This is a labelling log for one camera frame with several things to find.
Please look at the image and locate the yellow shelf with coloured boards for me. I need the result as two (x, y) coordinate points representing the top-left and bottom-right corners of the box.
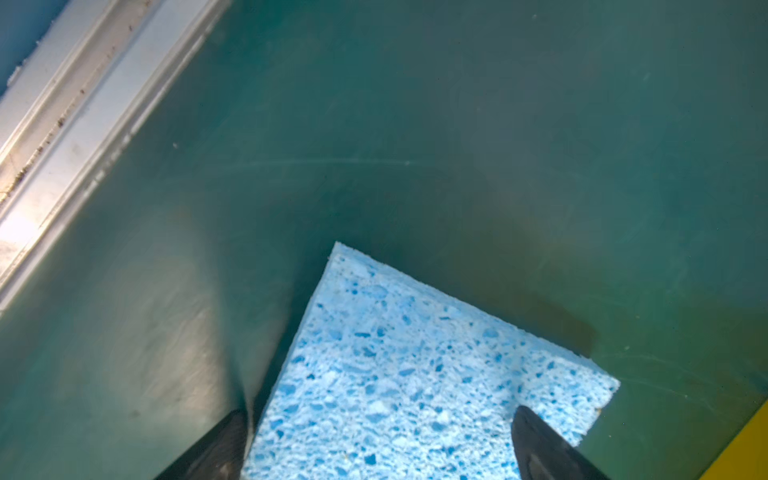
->
(700, 402), (768, 480)

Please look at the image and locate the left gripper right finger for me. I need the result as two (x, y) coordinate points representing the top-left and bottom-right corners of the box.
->
(511, 405), (608, 480)

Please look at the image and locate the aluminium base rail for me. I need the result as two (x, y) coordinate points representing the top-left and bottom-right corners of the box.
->
(1, 1), (227, 306)

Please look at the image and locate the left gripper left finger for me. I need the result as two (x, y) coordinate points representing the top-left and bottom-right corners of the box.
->
(156, 409), (248, 480)

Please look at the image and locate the blue sponge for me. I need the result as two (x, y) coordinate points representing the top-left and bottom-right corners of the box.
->
(242, 244), (620, 479)

